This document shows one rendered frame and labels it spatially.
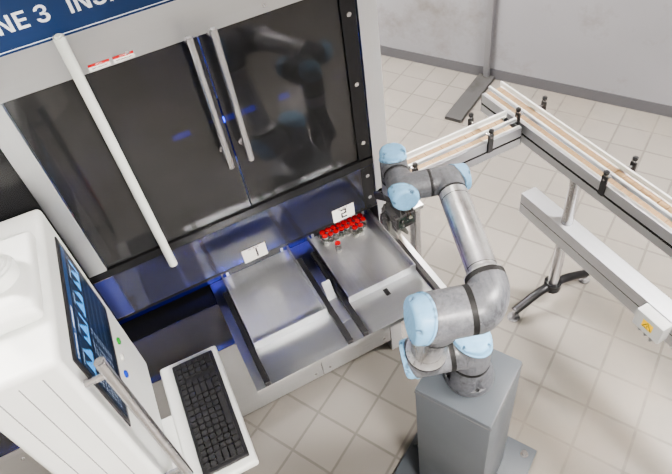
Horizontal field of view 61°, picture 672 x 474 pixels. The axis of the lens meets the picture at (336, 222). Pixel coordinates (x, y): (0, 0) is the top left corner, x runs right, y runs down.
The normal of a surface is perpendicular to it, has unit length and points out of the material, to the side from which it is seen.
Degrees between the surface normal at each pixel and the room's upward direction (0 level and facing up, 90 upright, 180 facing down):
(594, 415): 0
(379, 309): 0
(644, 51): 90
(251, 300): 0
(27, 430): 90
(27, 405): 90
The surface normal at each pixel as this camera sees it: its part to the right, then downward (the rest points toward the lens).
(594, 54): -0.54, 0.65
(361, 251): -0.12, -0.69
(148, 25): 0.45, 0.60
